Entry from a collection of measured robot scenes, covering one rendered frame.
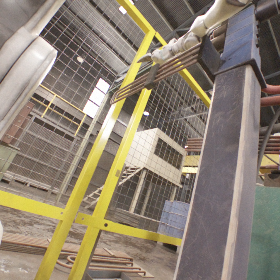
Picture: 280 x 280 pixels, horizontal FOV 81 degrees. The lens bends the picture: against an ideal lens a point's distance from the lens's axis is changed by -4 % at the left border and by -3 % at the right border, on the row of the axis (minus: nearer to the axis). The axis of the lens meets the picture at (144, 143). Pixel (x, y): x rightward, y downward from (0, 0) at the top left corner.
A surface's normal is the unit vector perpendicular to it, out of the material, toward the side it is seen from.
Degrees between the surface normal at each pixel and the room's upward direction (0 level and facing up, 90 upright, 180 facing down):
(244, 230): 90
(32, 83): 111
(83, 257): 90
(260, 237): 90
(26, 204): 90
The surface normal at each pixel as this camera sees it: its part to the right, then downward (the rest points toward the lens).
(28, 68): 0.59, 0.24
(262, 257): -0.69, -0.47
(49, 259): 0.66, -0.08
